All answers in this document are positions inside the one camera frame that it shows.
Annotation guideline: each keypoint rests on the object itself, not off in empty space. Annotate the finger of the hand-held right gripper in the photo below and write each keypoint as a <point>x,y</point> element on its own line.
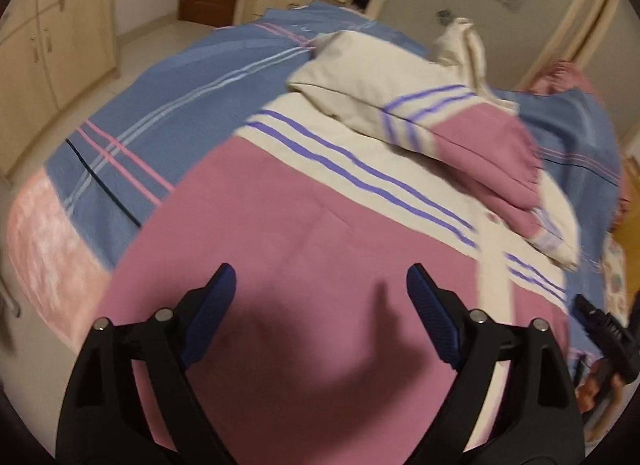
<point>600,327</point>

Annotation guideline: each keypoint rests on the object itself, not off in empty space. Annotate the crumpled pink cloth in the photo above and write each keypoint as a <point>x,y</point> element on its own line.
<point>570,76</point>

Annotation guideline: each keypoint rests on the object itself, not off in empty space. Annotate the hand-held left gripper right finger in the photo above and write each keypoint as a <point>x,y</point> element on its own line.
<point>429,305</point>

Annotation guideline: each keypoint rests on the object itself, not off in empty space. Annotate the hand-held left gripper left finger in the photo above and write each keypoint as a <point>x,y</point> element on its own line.
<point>212,302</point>

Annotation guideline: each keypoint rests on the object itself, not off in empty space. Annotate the beige wooden cabinet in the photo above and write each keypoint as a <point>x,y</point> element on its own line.
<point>55,35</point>

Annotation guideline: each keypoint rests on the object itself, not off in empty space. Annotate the pink cream striped large cloth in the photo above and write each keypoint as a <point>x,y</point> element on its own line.
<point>310,225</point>

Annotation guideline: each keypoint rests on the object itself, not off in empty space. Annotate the pink fuzzy blanket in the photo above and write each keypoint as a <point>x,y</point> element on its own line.
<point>47,245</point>

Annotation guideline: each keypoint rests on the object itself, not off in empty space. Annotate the floral patterned cloth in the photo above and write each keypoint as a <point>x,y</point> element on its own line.
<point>614,280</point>

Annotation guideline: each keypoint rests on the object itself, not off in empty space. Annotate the person's right hand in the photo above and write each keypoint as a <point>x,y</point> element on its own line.
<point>590,387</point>

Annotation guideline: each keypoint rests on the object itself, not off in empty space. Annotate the blue striped bed sheet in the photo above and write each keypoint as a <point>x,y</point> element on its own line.
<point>165,110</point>

